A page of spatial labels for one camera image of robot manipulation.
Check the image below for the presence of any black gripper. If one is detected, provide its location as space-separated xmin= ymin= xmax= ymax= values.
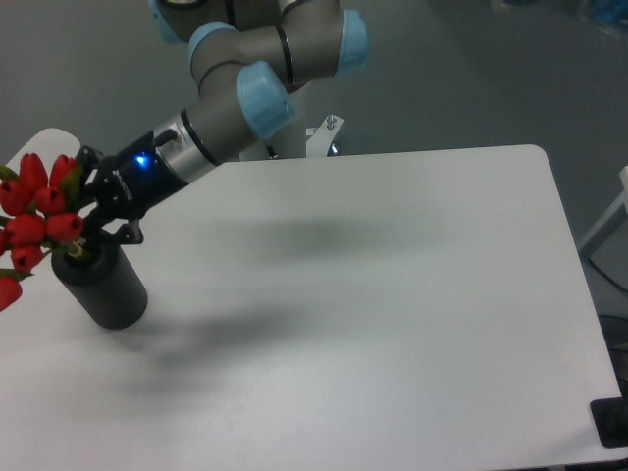
xmin=75 ymin=131 xmax=188 ymax=247

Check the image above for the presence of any red tulip bouquet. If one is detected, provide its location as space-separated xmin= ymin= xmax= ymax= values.
xmin=1 ymin=153 xmax=87 ymax=310

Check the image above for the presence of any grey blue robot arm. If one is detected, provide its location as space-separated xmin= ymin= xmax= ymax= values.
xmin=81 ymin=1 xmax=370 ymax=245

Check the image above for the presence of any dark grey ribbed vase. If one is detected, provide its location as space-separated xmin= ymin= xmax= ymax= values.
xmin=51 ymin=245 xmax=148 ymax=331

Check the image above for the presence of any white chair armrest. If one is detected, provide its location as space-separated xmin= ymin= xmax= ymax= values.
xmin=6 ymin=128 xmax=82 ymax=173

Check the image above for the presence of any white furniture at right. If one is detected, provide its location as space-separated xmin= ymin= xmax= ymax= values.
xmin=577 ymin=167 xmax=627 ymax=259

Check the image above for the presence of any black corner device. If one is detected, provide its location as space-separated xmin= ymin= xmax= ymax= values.
xmin=590 ymin=397 xmax=627 ymax=449

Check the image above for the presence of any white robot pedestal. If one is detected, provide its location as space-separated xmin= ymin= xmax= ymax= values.
xmin=238 ymin=84 xmax=345 ymax=162

